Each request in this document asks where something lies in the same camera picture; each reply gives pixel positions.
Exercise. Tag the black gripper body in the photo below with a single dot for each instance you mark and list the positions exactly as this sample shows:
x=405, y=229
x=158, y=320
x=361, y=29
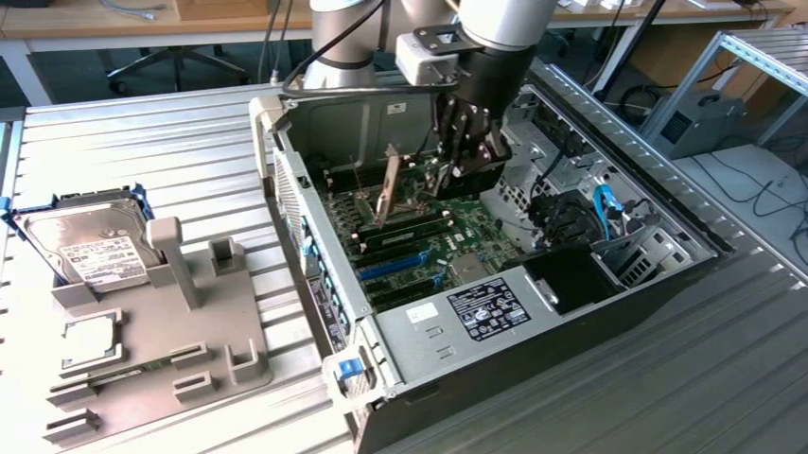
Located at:
x=499, y=71

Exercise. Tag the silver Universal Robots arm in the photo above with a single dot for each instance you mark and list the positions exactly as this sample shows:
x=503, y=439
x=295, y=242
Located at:
x=506, y=23

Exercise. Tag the silver drive cage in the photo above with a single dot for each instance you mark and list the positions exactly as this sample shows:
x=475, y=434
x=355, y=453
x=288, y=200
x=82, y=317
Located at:
x=538, y=156

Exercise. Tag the black star chair base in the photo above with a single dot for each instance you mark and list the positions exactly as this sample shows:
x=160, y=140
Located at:
x=559, y=40

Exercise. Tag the green motherboard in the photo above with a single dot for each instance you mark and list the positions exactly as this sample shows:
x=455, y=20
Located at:
x=468, y=222

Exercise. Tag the black RAM slot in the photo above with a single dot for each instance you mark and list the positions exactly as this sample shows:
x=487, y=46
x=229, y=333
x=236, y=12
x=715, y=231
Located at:
x=353, y=172
x=423, y=220
x=392, y=255
x=353, y=183

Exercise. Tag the thin locking lever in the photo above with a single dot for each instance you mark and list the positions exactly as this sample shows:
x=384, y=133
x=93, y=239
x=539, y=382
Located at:
x=359, y=182

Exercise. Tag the CPU socket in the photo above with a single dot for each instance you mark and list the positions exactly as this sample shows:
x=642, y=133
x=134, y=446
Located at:
x=364, y=201

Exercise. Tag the black RAM stick with label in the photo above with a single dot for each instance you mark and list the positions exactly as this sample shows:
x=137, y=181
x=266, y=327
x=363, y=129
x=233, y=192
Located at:
x=408, y=236

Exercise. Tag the silver chipset heat sink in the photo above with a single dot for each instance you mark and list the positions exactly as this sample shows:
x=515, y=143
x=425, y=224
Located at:
x=475, y=267

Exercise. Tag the black stand pole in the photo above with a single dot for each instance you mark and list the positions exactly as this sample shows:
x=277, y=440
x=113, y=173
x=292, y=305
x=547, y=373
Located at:
x=654, y=9

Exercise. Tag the blue expansion slot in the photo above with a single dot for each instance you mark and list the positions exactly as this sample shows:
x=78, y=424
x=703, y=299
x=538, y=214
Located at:
x=395, y=266

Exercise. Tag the black plastic fan shroud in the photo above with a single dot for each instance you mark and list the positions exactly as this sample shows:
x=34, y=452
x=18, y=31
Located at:
x=568, y=279

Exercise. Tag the black expansion slot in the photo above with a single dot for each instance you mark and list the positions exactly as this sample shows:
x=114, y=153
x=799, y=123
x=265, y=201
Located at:
x=408, y=297
x=401, y=285

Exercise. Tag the wooden office desk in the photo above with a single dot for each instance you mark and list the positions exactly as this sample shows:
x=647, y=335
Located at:
x=695, y=14
x=82, y=30

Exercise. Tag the grey metal disk bay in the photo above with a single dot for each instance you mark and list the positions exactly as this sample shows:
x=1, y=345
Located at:
x=644, y=260

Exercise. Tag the grey control box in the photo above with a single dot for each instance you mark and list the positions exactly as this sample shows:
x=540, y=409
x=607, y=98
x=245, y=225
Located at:
x=701, y=127

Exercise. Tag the grey power supply unit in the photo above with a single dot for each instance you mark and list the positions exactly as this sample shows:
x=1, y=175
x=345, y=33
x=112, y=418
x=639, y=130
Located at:
x=436, y=340

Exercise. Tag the brown wooden box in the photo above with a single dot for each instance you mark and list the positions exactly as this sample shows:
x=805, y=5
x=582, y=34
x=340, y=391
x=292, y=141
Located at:
x=221, y=9

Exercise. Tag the open grey PC case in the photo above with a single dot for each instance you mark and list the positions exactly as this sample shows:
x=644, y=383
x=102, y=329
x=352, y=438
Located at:
x=631, y=331

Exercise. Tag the grey star chair base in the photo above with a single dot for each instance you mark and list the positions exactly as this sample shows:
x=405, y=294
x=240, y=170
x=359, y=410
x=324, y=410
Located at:
x=184, y=59

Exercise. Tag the blue disk caddy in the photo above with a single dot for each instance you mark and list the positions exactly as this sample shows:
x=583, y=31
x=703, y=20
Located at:
x=136, y=194

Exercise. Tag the silver hard disk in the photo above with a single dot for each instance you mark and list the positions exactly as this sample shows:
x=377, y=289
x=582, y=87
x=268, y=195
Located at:
x=96, y=246

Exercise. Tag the grey parts rack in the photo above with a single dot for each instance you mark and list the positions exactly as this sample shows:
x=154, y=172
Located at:
x=152, y=340

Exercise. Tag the green RAM stick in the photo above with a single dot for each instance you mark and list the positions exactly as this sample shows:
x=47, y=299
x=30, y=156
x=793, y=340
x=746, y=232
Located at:
x=133, y=371

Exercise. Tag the silver CPU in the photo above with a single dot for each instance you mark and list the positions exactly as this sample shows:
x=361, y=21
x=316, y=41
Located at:
x=89, y=344

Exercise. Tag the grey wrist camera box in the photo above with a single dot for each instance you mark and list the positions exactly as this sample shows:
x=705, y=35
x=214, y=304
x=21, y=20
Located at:
x=427, y=54

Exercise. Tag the aluminium frame rack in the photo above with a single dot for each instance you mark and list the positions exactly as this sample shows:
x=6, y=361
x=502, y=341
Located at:
x=758, y=57

